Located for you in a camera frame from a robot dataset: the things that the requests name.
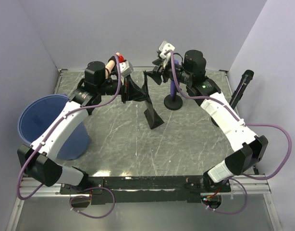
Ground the beige microphone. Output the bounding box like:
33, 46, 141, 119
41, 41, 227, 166
105, 52, 121, 78

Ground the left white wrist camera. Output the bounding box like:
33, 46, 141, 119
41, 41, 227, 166
119, 55, 134, 77

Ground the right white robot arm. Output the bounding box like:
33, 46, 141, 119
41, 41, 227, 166
149, 48, 268, 192

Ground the purple cable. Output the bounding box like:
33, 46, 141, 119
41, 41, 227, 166
16, 54, 124, 218
163, 50, 293, 215

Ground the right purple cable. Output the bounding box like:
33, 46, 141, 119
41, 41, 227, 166
163, 50, 293, 215

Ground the black trash bag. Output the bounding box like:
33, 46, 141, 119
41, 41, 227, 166
139, 71, 164, 129

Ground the purple microphone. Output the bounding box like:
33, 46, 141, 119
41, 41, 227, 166
169, 60, 180, 97

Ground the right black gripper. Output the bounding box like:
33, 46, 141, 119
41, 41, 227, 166
146, 56, 193, 86

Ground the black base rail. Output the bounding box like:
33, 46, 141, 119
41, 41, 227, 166
60, 175, 231, 205

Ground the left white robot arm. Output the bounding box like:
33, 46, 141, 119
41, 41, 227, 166
17, 58, 148, 193

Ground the black microphone orange ring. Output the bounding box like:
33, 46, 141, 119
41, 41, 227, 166
229, 69, 255, 109

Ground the blue plastic trash bin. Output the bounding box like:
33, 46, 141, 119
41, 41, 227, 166
17, 94, 89, 160

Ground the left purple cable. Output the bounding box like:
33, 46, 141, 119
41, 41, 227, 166
16, 54, 124, 218

